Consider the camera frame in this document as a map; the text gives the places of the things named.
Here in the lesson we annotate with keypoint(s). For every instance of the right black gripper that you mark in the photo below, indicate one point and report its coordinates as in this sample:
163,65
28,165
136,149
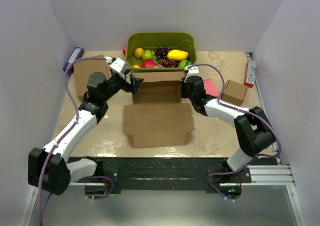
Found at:
183,85

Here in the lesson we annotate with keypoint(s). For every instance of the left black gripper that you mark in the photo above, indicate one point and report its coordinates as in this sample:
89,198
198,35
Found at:
135,83

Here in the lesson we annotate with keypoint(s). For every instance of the brown cardboard paper box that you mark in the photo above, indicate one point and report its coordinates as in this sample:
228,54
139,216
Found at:
157,116

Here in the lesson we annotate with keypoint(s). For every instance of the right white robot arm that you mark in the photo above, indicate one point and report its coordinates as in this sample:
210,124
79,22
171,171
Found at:
252,127

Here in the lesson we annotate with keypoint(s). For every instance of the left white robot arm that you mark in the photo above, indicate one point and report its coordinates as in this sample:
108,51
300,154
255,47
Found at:
48,167

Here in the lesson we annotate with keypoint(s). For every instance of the small brown cardboard box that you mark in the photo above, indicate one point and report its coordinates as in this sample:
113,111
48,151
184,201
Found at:
234,93

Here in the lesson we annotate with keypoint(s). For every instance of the closed brown cardboard box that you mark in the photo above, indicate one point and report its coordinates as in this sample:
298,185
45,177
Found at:
82,72

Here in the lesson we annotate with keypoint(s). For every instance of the red white toothpaste box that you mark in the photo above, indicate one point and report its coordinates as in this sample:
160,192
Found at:
249,78

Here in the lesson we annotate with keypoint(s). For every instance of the purple white box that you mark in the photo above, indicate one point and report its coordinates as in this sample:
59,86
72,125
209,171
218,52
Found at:
76,54

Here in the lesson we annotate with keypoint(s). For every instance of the pink sponge block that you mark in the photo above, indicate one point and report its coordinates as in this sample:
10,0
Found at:
210,88

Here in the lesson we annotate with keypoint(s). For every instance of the pink dragon fruit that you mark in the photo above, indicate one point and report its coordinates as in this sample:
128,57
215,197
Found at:
149,63

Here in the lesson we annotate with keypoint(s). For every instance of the orange fruit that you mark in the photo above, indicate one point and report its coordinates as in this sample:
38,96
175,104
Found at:
138,53

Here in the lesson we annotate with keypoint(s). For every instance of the green pear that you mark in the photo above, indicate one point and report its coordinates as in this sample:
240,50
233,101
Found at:
148,55

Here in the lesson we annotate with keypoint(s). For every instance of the olive green plastic bin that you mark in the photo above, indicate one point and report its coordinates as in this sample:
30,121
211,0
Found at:
152,40

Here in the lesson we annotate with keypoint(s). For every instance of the red fruit behind bin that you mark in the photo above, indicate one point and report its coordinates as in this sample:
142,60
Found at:
124,50

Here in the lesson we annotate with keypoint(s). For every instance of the lower purple grapes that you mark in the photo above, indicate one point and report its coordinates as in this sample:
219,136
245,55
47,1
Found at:
168,63

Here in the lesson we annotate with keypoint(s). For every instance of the purple grapes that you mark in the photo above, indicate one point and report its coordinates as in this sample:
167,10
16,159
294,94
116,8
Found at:
168,63
162,52

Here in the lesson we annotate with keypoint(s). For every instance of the yellow mango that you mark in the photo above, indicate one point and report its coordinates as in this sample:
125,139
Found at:
177,55

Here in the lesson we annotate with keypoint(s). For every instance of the upper purple grapes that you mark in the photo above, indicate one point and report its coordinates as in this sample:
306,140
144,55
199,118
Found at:
162,52

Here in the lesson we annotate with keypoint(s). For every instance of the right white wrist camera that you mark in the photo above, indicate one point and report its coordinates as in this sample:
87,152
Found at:
189,71

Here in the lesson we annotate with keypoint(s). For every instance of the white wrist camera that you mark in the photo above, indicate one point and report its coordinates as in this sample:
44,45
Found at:
117,66
189,71

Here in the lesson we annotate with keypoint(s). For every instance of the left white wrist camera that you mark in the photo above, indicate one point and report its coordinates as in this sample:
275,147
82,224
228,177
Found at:
117,66

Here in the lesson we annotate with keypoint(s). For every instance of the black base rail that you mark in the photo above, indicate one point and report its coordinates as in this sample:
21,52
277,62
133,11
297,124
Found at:
191,174

